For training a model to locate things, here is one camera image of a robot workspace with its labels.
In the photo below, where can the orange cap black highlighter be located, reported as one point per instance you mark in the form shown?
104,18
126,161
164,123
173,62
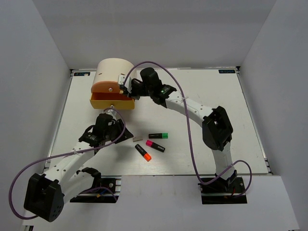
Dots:
145,155

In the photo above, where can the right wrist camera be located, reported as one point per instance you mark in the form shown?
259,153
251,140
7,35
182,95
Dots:
124,83

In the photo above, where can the cream round drawer cabinet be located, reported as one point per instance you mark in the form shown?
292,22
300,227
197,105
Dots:
109,69

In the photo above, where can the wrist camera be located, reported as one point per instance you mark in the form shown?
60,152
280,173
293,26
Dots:
110,111
124,83

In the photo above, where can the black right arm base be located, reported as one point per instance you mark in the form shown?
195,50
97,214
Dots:
216,194

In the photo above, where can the yellow drawer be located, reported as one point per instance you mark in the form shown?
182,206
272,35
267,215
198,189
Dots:
106,100

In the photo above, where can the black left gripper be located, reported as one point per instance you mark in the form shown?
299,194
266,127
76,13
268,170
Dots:
119,123

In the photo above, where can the green cap black highlighter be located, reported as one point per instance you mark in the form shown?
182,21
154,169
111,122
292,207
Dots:
158,136

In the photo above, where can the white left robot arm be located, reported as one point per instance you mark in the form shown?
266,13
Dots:
48,192

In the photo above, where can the blue right corner sticker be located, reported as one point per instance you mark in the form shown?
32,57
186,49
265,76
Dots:
226,71

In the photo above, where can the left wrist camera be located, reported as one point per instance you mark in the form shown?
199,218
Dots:
110,111

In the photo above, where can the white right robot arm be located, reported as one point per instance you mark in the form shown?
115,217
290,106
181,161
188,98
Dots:
215,123

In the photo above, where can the pink cap black highlighter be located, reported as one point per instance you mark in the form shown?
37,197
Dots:
155,146

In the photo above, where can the grey white eraser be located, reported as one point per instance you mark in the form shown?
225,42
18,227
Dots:
136,139

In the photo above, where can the blue left corner sticker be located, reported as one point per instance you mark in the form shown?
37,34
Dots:
80,74

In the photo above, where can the orange top drawer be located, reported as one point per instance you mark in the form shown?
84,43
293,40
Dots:
105,87

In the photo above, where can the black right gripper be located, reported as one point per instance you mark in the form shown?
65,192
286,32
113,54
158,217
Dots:
132,94

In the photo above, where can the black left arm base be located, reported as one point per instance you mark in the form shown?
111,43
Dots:
105,190

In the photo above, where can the blue corner sticker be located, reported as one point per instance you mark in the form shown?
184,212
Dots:
226,71
80,74

